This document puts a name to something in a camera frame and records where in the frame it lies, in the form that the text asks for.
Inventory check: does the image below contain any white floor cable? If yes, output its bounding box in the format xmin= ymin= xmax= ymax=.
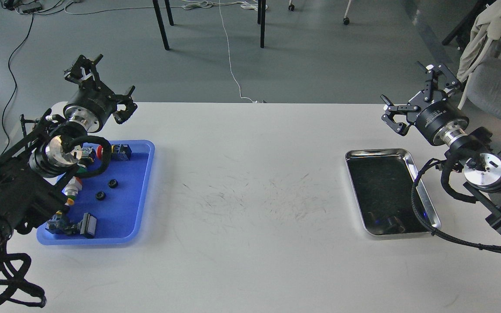
xmin=218 ymin=0 xmax=267 ymax=104

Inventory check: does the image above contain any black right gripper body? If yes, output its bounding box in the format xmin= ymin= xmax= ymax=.
xmin=415 ymin=101 xmax=469 ymax=146

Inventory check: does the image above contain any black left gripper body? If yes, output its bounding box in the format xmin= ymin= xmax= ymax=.
xmin=63 ymin=87 xmax=117 ymax=133

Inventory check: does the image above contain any silver metal tray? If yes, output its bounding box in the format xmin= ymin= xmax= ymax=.
xmin=345 ymin=148 xmax=441 ymax=240

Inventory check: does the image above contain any white push button switch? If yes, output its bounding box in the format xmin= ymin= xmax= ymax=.
xmin=62 ymin=176 xmax=82 ymax=200

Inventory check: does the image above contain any black table leg right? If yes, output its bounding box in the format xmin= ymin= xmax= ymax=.
xmin=257 ymin=0 xmax=267 ymax=48

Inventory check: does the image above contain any small black gear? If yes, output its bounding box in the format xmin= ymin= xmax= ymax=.
xmin=95 ymin=191 xmax=106 ymax=201
xmin=107 ymin=179 xmax=119 ymax=189

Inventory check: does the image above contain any red emergency stop button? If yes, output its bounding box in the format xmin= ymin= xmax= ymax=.
xmin=96 ymin=144 xmax=132 ymax=162

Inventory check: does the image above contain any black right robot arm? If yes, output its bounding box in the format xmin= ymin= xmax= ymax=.
xmin=381 ymin=63 xmax=501 ymax=253

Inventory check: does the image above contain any black table leg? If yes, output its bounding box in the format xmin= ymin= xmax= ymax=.
xmin=257 ymin=0 xmax=267 ymax=48
xmin=152 ymin=0 xmax=174 ymax=51

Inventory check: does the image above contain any beige jacket on chair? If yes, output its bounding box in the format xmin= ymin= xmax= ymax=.
xmin=456 ymin=0 xmax=501 ymax=110

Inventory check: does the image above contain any black floor cable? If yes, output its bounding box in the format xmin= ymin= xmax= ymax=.
xmin=0 ymin=13 xmax=36 ymax=194

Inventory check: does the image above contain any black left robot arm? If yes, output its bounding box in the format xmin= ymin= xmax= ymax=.
xmin=0 ymin=55 xmax=137 ymax=307

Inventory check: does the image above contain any green push button switch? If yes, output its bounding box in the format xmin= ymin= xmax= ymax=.
xmin=75 ymin=146 xmax=98 ymax=180

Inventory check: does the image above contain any blue plastic tray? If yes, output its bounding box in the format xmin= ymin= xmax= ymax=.
xmin=37 ymin=140 xmax=155 ymax=245

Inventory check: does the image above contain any yellow push button switch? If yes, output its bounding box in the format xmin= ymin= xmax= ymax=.
xmin=45 ymin=197 xmax=78 ymax=236

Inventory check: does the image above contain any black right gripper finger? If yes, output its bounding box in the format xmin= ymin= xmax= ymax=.
xmin=381 ymin=94 xmax=420 ymax=136
xmin=415 ymin=61 xmax=462 ymax=103

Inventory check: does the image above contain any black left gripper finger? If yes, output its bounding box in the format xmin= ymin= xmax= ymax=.
xmin=63 ymin=54 xmax=104 ymax=93
xmin=110 ymin=86 xmax=138 ymax=124

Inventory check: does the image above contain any black table leg left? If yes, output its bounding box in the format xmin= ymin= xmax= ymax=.
xmin=152 ymin=0 xmax=174 ymax=51

